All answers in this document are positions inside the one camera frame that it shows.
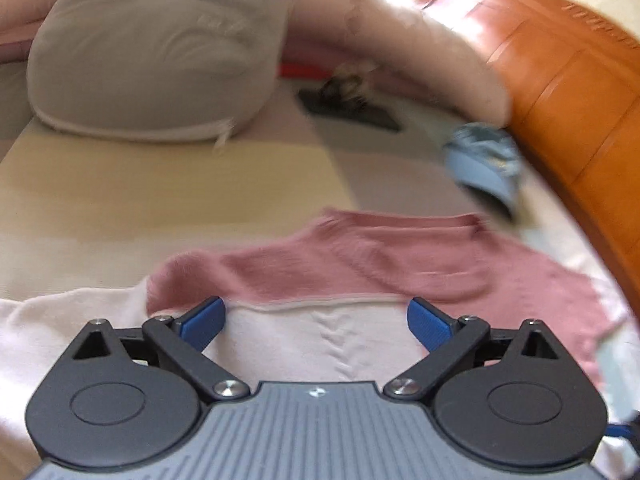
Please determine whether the brown hair scrunchie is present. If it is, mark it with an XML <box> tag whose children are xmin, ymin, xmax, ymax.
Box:
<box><xmin>320</xmin><ymin>62</ymin><xmax>382</xmax><ymax>107</ymax></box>

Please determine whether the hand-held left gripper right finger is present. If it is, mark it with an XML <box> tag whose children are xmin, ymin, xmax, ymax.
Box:
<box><xmin>381</xmin><ymin>297</ymin><xmax>562</xmax><ymax>403</ymax></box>

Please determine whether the orange wooden headboard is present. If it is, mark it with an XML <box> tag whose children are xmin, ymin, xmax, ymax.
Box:
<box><xmin>415</xmin><ymin>0</ymin><xmax>640</xmax><ymax>311</ymax></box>

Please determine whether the red stick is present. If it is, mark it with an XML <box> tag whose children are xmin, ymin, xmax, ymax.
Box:
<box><xmin>277</xmin><ymin>62</ymin><xmax>332</xmax><ymax>82</ymax></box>

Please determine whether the pink rolled duvet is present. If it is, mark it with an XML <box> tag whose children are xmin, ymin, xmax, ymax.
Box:
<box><xmin>0</xmin><ymin>0</ymin><xmax>512</xmax><ymax>127</ymax></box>

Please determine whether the pink and white sweater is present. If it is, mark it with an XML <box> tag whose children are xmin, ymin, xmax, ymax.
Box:
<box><xmin>0</xmin><ymin>210</ymin><xmax>631</xmax><ymax>480</ymax></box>

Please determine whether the blue cap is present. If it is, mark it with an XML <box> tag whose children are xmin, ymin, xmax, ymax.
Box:
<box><xmin>442</xmin><ymin>122</ymin><xmax>524</xmax><ymax>221</ymax></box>

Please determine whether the grey cat face cushion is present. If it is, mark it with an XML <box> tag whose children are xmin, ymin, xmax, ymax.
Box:
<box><xmin>27</xmin><ymin>0</ymin><xmax>294</xmax><ymax>143</ymax></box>

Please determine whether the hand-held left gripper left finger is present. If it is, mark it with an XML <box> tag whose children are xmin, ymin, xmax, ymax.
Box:
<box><xmin>71</xmin><ymin>296</ymin><xmax>252</xmax><ymax>405</ymax></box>

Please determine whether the black flat case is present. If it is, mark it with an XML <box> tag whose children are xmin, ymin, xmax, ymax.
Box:
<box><xmin>299</xmin><ymin>87</ymin><xmax>403</xmax><ymax>133</ymax></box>

